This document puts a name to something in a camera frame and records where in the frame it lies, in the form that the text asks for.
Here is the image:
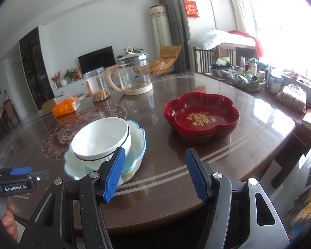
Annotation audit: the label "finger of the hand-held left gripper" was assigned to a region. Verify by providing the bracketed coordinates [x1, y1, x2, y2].
[9, 168, 32, 176]
[28, 169, 51, 184]

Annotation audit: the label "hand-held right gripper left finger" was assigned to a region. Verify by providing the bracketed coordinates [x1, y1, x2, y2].
[19, 147, 126, 249]

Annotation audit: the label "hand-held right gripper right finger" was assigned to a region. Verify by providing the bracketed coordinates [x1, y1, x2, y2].
[185, 148, 291, 249]

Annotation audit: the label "black-rimmed white bowl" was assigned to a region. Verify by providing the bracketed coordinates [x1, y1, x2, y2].
[74, 126, 132, 171]

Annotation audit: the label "blue-rimmed scalloped white bowl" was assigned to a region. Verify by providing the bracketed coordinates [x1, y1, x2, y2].
[64, 120, 147, 185]

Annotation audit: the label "person's left hand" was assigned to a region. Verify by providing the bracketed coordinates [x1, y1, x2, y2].
[0, 202, 16, 236]

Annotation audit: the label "cardboard box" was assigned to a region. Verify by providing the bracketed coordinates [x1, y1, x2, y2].
[42, 99, 55, 114]

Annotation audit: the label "orange tissue box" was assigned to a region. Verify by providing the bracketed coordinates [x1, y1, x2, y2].
[52, 96, 81, 118]

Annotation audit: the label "clear plastic snack jar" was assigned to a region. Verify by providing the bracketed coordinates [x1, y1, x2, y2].
[83, 67, 112, 102]

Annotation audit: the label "red flowers in vase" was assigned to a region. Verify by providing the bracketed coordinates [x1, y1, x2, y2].
[51, 72, 62, 89]

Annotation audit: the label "dark display cabinet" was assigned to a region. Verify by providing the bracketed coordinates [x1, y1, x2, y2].
[19, 27, 55, 111]

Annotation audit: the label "tray of dark clutter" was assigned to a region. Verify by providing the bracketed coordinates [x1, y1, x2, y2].
[209, 58, 245, 80]

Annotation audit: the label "glass tray of clutter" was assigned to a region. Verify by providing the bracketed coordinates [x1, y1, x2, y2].
[232, 70, 268, 92]

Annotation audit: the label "red-leaved potted plant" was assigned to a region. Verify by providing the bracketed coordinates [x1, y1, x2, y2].
[64, 68, 83, 83]

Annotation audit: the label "floral patterned cushion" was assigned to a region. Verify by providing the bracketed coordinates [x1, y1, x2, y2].
[282, 137, 311, 240]

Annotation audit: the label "black television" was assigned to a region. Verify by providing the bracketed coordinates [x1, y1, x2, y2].
[78, 46, 117, 75]

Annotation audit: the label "green potted plant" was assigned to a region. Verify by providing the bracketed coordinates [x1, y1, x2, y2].
[116, 47, 144, 59]

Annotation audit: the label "white lidded jar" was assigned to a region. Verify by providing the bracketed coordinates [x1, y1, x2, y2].
[268, 75, 285, 95]

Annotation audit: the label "orange lounge chair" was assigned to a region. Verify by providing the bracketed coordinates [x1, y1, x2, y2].
[148, 45, 182, 77]

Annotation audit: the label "woven tissue box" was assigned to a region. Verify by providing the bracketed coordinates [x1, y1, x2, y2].
[275, 84, 308, 114]

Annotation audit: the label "white pillow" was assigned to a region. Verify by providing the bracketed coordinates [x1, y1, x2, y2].
[188, 29, 257, 50]

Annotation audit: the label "red cloth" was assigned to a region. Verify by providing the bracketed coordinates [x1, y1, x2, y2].
[227, 30, 266, 58]

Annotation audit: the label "grey curtain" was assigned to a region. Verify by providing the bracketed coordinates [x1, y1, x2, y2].
[158, 0, 191, 72]

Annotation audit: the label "white standing air conditioner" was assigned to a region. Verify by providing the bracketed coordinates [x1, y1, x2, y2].
[149, 4, 173, 57]

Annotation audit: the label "white curtain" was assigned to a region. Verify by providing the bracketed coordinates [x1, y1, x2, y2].
[226, 0, 258, 40]

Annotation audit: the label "glass kettle with cream handle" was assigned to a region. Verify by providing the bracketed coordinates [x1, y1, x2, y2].
[105, 47, 153, 96]

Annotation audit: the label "red wall hanging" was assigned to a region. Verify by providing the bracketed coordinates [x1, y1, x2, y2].
[183, 0, 201, 18]

